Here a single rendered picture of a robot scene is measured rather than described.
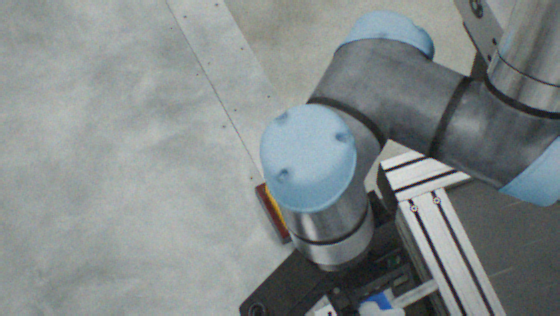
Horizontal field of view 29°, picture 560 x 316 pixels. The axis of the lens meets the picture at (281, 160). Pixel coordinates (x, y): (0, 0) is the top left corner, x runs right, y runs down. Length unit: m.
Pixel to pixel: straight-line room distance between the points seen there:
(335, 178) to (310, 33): 1.62
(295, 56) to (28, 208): 1.13
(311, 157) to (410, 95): 0.11
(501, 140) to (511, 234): 1.16
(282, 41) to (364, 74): 1.55
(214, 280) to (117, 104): 0.28
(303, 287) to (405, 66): 0.23
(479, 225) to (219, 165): 0.75
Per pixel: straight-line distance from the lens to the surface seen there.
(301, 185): 0.84
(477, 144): 0.88
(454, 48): 2.45
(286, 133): 0.85
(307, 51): 2.43
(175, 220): 1.37
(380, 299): 1.17
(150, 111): 1.44
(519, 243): 2.02
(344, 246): 0.93
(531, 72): 0.86
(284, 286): 1.01
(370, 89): 0.89
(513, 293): 1.99
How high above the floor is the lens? 2.04
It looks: 63 degrees down
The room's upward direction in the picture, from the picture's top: 2 degrees counter-clockwise
